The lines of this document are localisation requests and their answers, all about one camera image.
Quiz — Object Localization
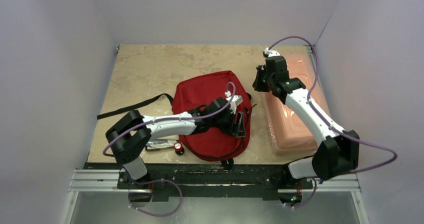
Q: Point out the silver black stapler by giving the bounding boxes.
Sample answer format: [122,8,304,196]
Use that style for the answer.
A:
[144,139,178,152]

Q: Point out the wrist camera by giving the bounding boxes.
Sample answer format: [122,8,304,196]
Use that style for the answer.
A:
[224,90,243,115]
[262,47,281,58]

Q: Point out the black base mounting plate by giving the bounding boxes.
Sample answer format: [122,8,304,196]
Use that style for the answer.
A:
[83,162,314,202]

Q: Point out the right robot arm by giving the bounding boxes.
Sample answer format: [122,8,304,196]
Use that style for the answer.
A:
[252,51,359,188]

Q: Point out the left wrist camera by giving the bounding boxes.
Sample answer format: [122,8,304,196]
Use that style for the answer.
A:
[224,90,243,115]

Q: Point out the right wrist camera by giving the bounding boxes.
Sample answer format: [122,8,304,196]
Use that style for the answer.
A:
[262,47,281,58]

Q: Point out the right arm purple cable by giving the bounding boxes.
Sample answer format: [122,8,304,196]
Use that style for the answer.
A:
[264,35,398,209]

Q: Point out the red backpack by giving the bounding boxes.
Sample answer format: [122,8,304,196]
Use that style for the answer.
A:
[96,70,254,171]

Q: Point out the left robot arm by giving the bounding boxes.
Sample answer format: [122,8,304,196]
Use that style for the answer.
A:
[105,94,245,189]

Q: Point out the pink plastic storage box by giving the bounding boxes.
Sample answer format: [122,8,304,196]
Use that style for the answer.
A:
[262,54,318,156]

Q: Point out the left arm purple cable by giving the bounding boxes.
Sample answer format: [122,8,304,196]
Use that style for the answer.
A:
[101,81,184,217]

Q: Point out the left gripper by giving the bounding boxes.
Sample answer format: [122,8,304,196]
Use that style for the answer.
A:
[210,109,245,137]

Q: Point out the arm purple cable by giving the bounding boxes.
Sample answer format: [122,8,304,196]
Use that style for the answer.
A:
[101,81,184,217]
[264,35,398,209]

